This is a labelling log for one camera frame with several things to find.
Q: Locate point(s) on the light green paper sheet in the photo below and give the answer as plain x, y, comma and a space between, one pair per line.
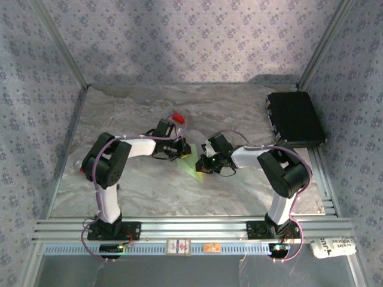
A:
188, 167

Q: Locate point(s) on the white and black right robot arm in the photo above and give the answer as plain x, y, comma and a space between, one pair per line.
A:
279, 209

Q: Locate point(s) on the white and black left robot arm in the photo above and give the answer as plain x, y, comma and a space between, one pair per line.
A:
109, 206

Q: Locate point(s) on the grey metal sheet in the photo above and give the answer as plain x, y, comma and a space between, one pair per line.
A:
179, 272

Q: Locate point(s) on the small red block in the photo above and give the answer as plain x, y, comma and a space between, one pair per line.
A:
178, 117

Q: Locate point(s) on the orange printed label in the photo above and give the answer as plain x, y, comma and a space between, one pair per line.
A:
212, 247

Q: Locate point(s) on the black case with silver trim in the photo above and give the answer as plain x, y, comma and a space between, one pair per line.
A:
294, 119

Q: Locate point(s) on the white printed label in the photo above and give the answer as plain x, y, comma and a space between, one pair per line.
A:
179, 247

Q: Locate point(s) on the red and silver cylinder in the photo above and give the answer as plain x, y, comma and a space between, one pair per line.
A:
80, 168

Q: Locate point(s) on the black right controller board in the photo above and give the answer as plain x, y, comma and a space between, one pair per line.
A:
279, 248

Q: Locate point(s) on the black controller board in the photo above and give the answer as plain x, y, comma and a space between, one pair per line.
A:
279, 248
111, 248

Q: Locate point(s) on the black left controller board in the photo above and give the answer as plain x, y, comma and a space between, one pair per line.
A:
111, 248

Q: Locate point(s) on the white printed paper roll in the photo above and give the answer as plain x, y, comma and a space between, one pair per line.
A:
333, 247

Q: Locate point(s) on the long aluminium base rail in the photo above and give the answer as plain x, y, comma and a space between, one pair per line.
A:
194, 230

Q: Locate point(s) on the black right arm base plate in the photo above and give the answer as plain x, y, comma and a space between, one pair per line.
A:
257, 230

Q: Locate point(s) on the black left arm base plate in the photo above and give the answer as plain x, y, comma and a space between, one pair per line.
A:
131, 230

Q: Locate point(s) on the aluminium side rail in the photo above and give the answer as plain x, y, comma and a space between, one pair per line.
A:
326, 194
68, 149

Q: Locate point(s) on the aluminium frame post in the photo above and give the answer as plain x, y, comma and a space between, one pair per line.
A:
60, 45
326, 45

